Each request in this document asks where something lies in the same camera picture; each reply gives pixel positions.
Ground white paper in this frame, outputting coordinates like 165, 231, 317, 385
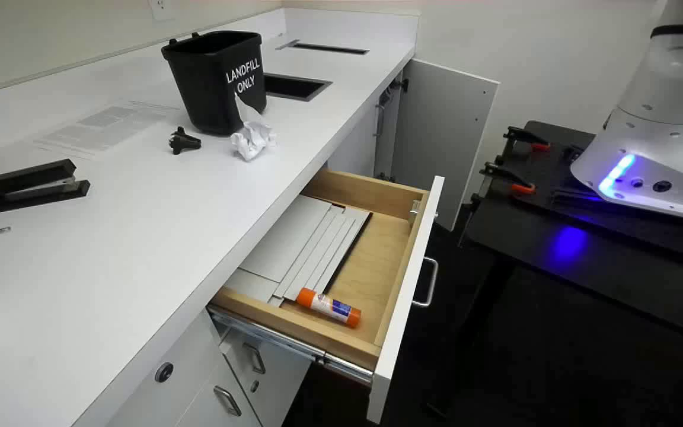
229, 122, 275, 162

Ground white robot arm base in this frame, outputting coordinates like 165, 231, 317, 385
568, 0, 683, 219

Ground black landfill waste bin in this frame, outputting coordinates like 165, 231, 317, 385
160, 31, 266, 135

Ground grey paper trimmer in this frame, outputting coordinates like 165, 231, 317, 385
228, 196, 371, 307

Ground open wooden drawer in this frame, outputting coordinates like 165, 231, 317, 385
211, 168, 444, 425

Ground orange capped glue stick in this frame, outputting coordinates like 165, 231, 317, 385
297, 288, 361, 328

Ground open white cabinet door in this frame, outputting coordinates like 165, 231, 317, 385
390, 59, 497, 231

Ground small black clip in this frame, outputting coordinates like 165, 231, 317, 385
167, 127, 202, 154

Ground white cabinet drawer fronts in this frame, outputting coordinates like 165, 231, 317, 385
109, 313, 307, 427

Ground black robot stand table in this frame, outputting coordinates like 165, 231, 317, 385
426, 122, 683, 418

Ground flat printed paper sheet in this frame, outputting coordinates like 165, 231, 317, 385
43, 103, 167, 152

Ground black stapler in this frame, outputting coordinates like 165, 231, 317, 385
0, 158, 90, 211

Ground orange handled clamp front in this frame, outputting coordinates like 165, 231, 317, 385
480, 164, 536, 196

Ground orange handled clamp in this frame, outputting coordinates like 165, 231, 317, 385
503, 125, 553, 152
480, 164, 536, 196

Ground orange handled clamp rear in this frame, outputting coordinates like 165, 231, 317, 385
503, 125, 553, 152

